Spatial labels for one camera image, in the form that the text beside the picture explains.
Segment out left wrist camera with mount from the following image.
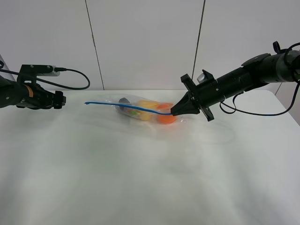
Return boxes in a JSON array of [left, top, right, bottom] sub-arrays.
[[17, 64, 60, 84]]

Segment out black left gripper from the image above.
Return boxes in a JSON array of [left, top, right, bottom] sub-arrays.
[[35, 85, 66, 109]]

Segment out black oval object in bag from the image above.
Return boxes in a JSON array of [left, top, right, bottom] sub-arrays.
[[119, 97, 131, 112]]

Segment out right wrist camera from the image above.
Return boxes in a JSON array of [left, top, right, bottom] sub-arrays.
[[197, 70, 214, 84]]

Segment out black left camera cable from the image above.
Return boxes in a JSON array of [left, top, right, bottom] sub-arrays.
[[35, 67, 90, 90]]

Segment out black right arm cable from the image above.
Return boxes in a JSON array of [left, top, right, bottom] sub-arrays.
[[219, 41, 300, 117]]

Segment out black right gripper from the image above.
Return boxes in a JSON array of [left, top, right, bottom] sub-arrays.
[[171, 69, 252, 121]]

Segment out yellow object in bag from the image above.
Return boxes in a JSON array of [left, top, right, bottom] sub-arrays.
[[136, 100, 158, 121]]

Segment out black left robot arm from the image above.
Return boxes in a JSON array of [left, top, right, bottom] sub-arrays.
[[0, 76, 66, 110]]

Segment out clear zip bag blue zipper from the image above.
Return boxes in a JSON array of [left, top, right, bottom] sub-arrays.
[[84, 94, 186, 125]]

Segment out orange round object in bag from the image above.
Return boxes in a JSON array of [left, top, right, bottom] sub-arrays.
[[157, 103, 177, 124]]

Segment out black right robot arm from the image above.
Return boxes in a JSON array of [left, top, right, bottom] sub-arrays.
[[171, 42, 300, 121]]

